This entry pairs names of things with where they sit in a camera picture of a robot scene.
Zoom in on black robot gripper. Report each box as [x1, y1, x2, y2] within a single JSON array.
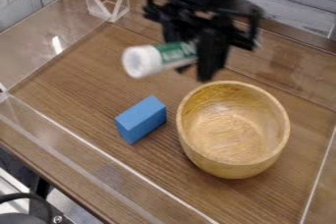
[[143, 0, 263, 82]]

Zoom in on green and white marker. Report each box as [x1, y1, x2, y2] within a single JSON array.
[[123, 42, 198, 79]]

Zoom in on brown wooden bowl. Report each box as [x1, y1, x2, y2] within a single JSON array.
[[176, 81, 292, 179]]

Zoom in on blue rectangular block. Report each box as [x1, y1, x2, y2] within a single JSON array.
[[116, 95, 167, 144]]

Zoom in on clear acrylic corner bracket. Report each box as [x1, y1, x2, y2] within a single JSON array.
[[86, 0, 130, 23]]

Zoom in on black metal table frame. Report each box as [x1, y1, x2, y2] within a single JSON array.
[[0, 147, 75, 224]]

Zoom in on black cable loop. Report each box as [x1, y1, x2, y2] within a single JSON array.
[[0, 192, 54, 224]]

